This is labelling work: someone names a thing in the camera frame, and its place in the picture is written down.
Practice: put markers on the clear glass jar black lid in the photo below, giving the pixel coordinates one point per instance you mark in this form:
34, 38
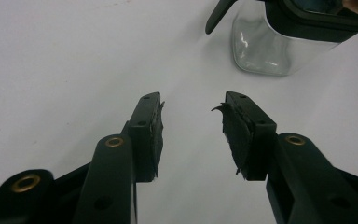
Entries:
270, 40

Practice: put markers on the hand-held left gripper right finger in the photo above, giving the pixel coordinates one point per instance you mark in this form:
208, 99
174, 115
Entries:
254, 140

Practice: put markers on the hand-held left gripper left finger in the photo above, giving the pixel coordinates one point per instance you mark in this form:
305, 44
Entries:
144, 130

